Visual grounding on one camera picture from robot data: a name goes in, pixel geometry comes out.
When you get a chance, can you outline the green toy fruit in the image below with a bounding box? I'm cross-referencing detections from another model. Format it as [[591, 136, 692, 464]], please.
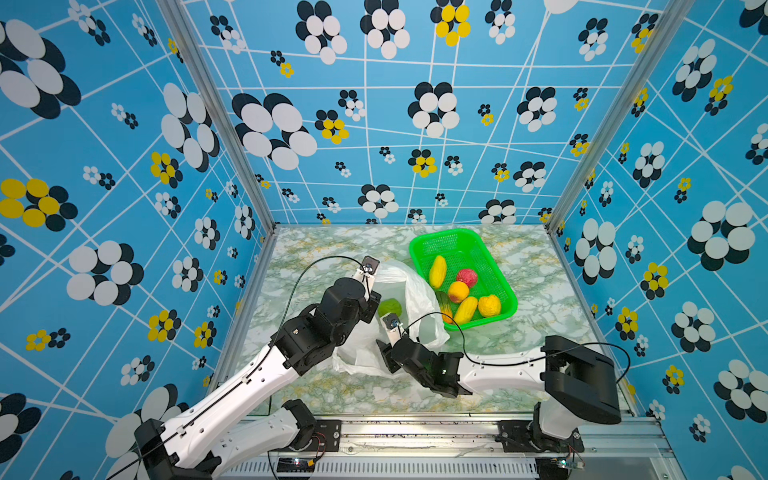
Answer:
[[377, 298, 403, 318]]

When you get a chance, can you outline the white plastic bag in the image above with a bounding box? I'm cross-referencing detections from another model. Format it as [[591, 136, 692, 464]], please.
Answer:
[[331, 260, 449, 378]]

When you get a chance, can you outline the orange toy mango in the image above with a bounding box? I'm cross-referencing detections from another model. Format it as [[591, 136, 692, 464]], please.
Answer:
[[436, 291, 455, 325]]

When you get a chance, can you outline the orange yellow toy fruit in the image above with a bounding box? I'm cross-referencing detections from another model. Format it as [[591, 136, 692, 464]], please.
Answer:
[[447, 281, 470, 304]]

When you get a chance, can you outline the wrinkled yellow toy fruit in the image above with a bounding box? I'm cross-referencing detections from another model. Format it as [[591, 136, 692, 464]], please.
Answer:
[[477, 295, 502, 318]]

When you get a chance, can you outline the long yellow toy mango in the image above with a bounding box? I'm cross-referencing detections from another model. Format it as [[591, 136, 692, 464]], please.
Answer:
[[428, 255, 447, 290]]

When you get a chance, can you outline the pink toy fruit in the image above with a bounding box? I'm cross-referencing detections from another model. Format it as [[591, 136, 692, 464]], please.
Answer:
[[456, 268, 479, 288]]

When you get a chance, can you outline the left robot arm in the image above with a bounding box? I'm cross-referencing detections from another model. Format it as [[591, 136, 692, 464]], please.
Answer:
[[108, 270, 381, 479]]

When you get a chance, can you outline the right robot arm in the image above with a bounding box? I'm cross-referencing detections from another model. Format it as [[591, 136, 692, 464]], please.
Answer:
[[377, 335, 622, 452]]

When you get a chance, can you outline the green plastic basket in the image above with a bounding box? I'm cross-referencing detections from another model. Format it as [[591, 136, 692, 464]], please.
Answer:
[[409, 228, 518, 331]]

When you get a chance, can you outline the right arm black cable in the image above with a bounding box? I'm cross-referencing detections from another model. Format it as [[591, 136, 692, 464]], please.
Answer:
[[403, 310, 632, 385]]

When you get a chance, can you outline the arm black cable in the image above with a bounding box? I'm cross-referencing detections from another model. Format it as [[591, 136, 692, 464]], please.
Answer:
[[403, 310, 632, 385], [107, 254, 365, 478]]

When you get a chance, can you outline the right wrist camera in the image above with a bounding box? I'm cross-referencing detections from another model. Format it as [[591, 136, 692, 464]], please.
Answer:
[[381, 314, 403, 346]]

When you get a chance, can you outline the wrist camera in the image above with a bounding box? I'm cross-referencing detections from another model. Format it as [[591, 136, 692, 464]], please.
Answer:
[[353, 256, 380, 297], [381, 314, 403, 346]]

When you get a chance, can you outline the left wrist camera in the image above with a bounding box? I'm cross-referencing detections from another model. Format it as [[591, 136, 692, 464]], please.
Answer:
[[353, 256, 380, 297]]

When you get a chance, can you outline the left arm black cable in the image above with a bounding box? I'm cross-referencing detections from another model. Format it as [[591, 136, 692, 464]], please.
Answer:
[[107, 254, 365, 478]]

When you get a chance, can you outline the front aluminium rail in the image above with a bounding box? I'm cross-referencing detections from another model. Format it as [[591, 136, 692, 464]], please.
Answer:
[[212, 414, 684, 479]]

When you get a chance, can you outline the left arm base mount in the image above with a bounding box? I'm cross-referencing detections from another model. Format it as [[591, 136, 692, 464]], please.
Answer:
[[285, 418, 343, 453]]

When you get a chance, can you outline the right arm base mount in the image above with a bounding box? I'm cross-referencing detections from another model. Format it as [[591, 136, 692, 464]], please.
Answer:
[[495, 420, 584, 454]]

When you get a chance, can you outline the left aluminium frame post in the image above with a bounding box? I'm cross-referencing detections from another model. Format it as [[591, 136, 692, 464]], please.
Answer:
[[157, 0, 277, 234]]

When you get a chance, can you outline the aluminium frame post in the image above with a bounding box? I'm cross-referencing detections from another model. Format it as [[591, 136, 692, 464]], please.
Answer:
[[157, 0, 277, 234], [547, 0, 697, 232]]

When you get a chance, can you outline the right aluminium frame post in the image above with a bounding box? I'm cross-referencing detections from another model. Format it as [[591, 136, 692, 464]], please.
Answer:
[[547, 0, 697, 232]]

